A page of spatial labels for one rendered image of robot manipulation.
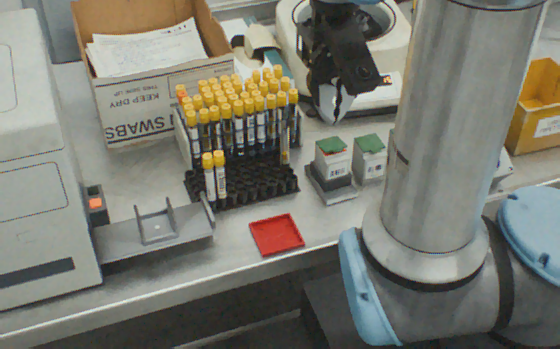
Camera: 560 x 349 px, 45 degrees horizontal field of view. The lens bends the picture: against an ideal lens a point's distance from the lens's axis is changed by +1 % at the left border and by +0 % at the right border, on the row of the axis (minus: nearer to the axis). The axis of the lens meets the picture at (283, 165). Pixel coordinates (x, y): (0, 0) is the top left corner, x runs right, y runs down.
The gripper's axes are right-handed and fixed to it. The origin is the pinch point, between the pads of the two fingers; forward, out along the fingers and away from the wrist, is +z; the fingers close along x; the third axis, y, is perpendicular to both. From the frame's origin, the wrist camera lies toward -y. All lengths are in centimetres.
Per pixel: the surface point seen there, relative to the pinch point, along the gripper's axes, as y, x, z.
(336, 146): -0.8, -0.2, 4.5
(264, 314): 21, 5, 74
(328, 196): -3.8, 2.2, 11.8
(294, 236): -8.6, 10.1, 13.1
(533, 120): -5.8, -33.9, 5.6
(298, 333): 30, -8, 101
